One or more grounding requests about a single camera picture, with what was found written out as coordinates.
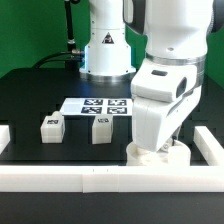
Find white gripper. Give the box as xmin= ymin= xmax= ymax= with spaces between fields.
xmin=131 ymin=59 xmax=201 ymax=152

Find white round stool seat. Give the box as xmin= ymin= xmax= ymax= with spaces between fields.
xmin=126 ymin=139 xmax=191 ymax=167

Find white fiducial marker sheet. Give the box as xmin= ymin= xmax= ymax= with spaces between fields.
xmin=60 ymin=98 xmax=132 ymax=116

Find black vertical pole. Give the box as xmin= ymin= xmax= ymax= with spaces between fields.
xmin=64 ymin=0 xmax=80 ymax=52

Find white U-shaped fence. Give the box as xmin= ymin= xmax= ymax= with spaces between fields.
xmin=0 ymin=125 xmax=224 ymax=194

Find black cables at base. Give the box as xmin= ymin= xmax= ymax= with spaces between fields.
xmin=32 ymin=49 xmax=86 ymax=70

